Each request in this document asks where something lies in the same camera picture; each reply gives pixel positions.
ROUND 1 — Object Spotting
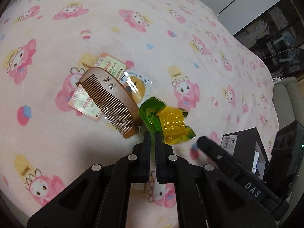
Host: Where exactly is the green yellow corn candy wrapper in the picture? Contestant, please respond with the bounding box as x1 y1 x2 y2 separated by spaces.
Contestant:
139 97 196 145

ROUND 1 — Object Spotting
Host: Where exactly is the orange green printed card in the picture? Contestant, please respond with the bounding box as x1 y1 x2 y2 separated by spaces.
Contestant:
68 53 127 121

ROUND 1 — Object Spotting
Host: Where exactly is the brown wooden comb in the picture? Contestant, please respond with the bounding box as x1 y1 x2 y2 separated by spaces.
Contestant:
79 67 143 139

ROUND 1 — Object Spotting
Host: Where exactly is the cartoon sticker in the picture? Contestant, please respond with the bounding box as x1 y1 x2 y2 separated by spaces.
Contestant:
120 69 152 107

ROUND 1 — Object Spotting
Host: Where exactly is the black cardboard box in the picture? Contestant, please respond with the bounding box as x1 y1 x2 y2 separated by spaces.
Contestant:
221 128 269 179

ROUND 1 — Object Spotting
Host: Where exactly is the beige sofa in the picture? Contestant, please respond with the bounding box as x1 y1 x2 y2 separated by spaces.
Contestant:
273 77 303 129

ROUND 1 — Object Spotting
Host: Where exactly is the dark cluttered shelf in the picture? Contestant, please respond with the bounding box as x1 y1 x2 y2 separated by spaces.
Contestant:
234 0 303 77

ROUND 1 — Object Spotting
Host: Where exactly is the pink cartoon fleece blanket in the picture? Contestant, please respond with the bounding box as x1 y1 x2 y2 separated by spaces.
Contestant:
1 0 279 216

